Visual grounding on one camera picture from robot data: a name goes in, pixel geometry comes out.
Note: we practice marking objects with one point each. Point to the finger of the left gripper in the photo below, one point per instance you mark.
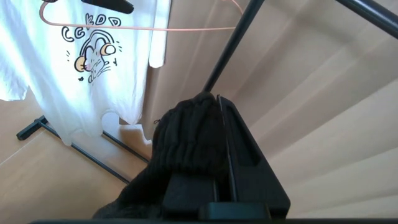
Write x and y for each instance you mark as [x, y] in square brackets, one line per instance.
[112, 5]

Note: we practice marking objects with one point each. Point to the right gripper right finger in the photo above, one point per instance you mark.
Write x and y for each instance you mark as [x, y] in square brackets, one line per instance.
[258, 186]

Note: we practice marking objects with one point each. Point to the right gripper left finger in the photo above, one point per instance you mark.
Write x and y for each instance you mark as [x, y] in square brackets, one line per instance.
[186, 193]

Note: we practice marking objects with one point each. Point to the pink clothes hanger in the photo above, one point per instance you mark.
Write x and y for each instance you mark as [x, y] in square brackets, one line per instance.
[140, 28]

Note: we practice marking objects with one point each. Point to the black garment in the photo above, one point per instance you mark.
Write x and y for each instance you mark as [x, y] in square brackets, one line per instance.
[189, 140]

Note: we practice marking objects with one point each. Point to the white printed t-shirt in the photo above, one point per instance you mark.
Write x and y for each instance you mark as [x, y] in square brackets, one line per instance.
[46, 77]

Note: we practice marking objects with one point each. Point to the black clothes rack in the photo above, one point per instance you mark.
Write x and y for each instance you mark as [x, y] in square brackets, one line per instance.
[231, 46]

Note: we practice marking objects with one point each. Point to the beige curtain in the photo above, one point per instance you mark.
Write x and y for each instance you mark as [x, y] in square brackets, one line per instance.
[311, 109]

